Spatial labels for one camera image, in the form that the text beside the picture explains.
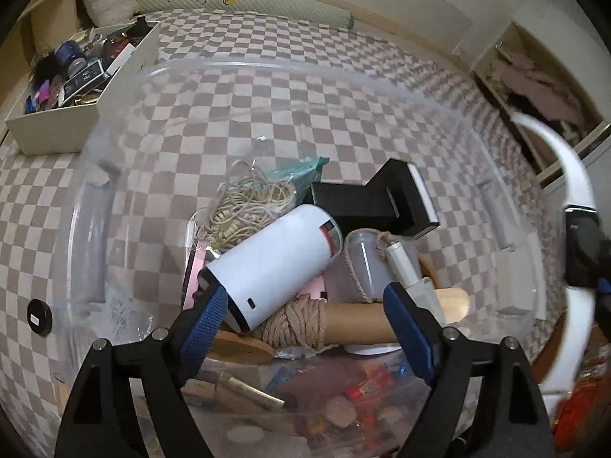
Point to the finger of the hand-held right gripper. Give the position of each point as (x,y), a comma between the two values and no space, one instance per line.
(584,248)

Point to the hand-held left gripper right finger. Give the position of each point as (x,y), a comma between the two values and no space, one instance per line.
(410,334)

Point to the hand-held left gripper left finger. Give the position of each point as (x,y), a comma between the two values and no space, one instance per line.
(205,329)

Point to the white curved band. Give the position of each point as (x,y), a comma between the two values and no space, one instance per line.
(568,167)

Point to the white cylindrical bottle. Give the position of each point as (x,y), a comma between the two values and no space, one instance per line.
(277,262)

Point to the clear plastic storage container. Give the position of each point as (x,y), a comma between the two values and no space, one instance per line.
(119,200)

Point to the round wooden disc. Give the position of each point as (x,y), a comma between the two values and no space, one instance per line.
(243,348)

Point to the large wooden block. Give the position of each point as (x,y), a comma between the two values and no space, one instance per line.
(451,300)

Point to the pink plastic holder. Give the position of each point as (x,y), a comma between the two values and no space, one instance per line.
(193,276)

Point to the red packet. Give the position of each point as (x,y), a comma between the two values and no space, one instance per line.
(370,384)

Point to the silver metal tool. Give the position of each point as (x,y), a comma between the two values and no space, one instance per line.
(405,262)

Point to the twine-wrapped cardboard tube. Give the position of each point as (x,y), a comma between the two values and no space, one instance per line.
(334,319)

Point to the black box white edge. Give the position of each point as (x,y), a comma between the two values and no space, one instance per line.
(410,195)

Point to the black round cap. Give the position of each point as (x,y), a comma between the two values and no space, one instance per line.
(40,317)

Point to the pink clothes pile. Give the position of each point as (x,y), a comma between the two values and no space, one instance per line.
(539,86)

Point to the teal packet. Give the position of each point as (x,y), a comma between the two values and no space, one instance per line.
(296,171)

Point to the wooden shelf with clothes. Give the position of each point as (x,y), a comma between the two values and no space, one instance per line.
(506,47)

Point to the white cardboard box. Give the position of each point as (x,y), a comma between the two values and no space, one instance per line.
(62,124)

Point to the dark blue small box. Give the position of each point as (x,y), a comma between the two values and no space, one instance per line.
(83,83)

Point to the blue jar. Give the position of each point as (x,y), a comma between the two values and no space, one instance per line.
(71,57)

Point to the black furry toy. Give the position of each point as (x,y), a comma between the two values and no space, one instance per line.
(43,69)

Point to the green bolster pillow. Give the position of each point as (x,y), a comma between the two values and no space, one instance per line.
(267,2)

